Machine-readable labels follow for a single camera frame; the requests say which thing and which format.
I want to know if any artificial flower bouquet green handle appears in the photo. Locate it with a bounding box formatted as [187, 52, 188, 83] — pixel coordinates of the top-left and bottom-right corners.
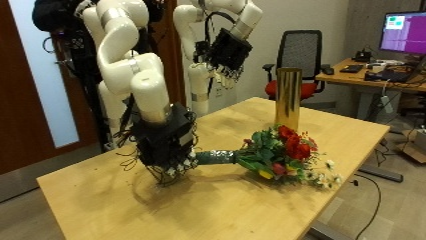
[195, 124, 345, 190]

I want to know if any tall gold cylinder vase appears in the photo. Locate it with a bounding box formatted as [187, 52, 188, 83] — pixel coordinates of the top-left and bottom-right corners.
[274, 67, 304, 132]

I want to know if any black mesh office chair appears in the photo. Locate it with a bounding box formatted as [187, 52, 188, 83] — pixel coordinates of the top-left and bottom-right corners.
[263, 29, 332, 101]

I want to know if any black keyboard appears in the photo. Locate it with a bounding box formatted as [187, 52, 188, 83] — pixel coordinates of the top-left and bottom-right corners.
[340, 64, 365, 74]

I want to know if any wooden office desk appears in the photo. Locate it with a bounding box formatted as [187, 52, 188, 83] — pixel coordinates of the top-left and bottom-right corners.
[316, 58, 426, 121]

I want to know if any black desk phone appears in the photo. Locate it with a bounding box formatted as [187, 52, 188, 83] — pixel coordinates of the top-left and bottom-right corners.
[353, 49, 373, 63]

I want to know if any brown door frosted glass panel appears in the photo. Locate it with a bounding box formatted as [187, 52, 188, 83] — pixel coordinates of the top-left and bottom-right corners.
[0, 0, 104, 176]

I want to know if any black laptop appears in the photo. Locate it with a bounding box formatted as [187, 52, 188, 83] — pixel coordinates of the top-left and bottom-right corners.
[364, 56, 426, 84]

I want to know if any white power adapter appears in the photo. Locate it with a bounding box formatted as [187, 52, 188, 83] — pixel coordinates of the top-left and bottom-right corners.
[380, 95, 396, 115]

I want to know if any computer monitor purple screen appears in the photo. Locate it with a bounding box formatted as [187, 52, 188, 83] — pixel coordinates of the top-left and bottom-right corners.
[379, 10, 426, 56]

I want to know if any black jacket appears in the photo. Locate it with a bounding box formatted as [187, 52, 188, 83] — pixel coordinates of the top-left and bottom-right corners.
[31, 0, 98, 33]

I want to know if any grey table foot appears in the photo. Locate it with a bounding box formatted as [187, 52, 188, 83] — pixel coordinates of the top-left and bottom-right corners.
[359, 164, 405, 183]

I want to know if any cardboard box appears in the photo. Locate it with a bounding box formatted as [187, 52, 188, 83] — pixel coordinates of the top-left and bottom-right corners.
[396, 129, 426, 164]

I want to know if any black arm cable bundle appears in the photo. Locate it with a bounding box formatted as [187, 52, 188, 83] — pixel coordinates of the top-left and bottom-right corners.
[202, 10, 238, 64]

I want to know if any black robot stand frame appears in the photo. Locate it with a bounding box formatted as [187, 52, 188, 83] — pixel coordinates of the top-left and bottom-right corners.
[62, 0, 192, 153]

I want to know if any black floor cable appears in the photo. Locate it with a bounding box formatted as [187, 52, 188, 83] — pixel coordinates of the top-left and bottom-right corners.
[353, 173, 384, 240]

